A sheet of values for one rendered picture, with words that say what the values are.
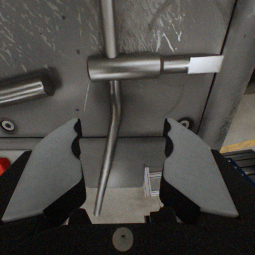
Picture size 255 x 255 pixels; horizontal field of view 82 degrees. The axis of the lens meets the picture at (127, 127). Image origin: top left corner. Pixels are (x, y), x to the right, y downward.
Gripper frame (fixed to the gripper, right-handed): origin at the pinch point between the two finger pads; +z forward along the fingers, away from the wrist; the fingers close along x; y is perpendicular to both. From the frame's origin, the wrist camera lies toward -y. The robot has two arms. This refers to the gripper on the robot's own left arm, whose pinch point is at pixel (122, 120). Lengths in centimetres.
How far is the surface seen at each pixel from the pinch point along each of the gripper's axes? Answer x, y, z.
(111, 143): -1.3, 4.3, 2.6
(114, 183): -1.4, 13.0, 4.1
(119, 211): -6, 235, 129
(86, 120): -4.2, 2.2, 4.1
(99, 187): -3.3, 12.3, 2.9
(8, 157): -14.8, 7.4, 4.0
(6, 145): -14.5, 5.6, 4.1
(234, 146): 136, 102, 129
